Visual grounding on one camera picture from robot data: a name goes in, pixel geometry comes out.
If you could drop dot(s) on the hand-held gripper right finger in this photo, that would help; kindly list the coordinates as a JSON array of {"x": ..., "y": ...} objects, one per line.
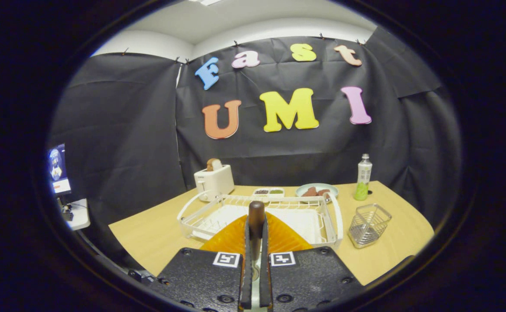
[{"x": 265, "y": 281}]

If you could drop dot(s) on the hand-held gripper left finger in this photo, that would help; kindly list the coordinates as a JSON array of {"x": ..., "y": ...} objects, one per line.
[{"x": 247, "y": 277}]

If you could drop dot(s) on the white compartment sauce dish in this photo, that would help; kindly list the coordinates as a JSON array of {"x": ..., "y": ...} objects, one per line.
[{"x": 269, "y": 192}]

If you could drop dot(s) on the pale plate with meat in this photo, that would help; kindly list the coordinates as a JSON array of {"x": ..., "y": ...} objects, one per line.
[{"x": 328, "y": 187}]

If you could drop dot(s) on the white toaster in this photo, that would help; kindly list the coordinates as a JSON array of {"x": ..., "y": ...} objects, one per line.
[{"x": 213, "y": 184}]

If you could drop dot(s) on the brown meat piece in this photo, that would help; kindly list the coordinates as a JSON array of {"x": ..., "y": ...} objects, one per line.
[
  {"x": 323, "y": 192},
  {"x": 309, "y": 191}
]

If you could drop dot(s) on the brown bread slice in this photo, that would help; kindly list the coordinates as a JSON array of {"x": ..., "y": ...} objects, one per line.
[{"x": 213, "y": 164}]

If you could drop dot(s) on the white green drink bottle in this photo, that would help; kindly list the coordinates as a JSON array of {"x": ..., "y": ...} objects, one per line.
[{"x": 363, "y": 173}]

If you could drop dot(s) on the black backdrop cloth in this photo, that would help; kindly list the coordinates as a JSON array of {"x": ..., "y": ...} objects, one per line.
[{"x": 127, "y": 130}]

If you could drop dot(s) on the computer monitor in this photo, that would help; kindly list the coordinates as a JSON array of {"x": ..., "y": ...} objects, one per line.
[{"x": 58, "y": 169}]

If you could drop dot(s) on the row of black cloth clips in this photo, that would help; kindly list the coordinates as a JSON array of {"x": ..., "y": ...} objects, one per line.
[{"x": 235, "y": 43}]

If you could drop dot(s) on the long ceiling light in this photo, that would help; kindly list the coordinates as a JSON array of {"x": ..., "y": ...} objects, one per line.
[{"x": 207, "y": 1}]

